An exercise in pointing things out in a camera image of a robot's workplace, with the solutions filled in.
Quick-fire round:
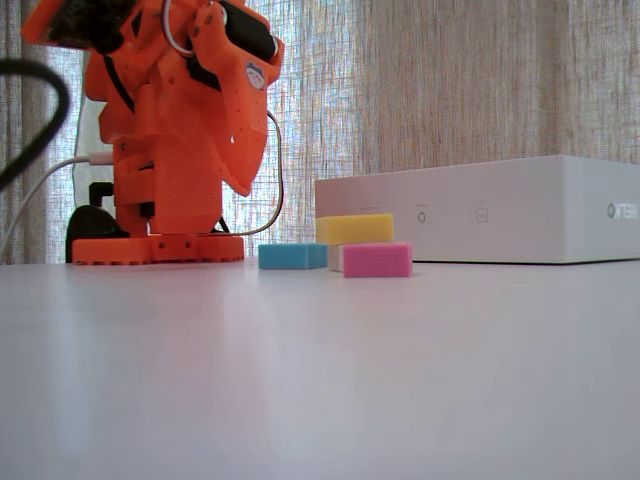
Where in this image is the beige woven curtain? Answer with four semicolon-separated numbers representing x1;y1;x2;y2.
0;0;640;265

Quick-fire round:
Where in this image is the orange gripper body black servo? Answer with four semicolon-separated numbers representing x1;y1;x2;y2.
189;0;286;97

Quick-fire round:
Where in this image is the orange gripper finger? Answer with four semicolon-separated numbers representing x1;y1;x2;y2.
218;83;277;197

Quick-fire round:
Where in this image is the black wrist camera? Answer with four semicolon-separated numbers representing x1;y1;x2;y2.
52;0;126;54

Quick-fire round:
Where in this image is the blue foam cuboid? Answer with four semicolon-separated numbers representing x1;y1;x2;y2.
258;243;329;271

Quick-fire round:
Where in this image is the white cardboard box bin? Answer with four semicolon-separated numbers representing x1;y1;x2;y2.
314;154;640;265

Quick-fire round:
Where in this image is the white usb cable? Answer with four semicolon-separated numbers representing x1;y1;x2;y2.
0;153;117;262

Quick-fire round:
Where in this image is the thick black cable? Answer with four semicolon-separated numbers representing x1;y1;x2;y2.
0;57;72;190

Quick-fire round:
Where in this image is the yellow foam cuboid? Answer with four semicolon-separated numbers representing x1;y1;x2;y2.
316;213;395;246

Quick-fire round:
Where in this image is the black table clamp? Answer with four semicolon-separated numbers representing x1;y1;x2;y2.
66;181;132;264

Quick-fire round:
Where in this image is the thin tricolour servo cable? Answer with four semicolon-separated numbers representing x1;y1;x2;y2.
162;0;197;56
218;110;285;237

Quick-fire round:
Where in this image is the pink foam cuboid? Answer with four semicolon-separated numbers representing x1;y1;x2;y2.
342;241;414;279

